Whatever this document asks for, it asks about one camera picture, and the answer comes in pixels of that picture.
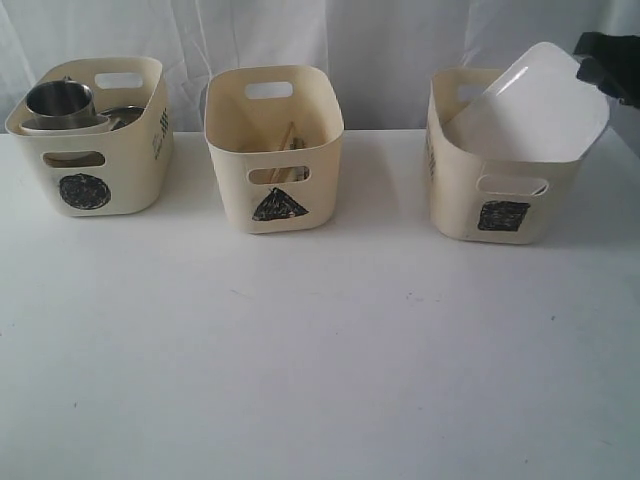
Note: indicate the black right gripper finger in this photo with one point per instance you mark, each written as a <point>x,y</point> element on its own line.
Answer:
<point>608,50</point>
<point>592,73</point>

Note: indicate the white square plate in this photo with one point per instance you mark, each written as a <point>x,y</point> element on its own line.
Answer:
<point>536,112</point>

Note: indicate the steel mug with handle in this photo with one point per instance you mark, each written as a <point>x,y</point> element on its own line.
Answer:
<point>64,101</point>

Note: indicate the white ceramic bowl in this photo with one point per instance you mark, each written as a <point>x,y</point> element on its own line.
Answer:
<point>83,126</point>

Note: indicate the steel table knife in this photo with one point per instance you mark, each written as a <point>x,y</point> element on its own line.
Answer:
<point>301,172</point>

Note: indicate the cream bin with square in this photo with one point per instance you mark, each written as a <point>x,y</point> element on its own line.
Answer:
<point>458,208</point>

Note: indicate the cream bin with triangle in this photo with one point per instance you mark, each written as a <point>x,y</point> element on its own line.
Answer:
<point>247,112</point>

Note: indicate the cream bin with circle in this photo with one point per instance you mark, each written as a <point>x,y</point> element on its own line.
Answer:
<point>110,173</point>

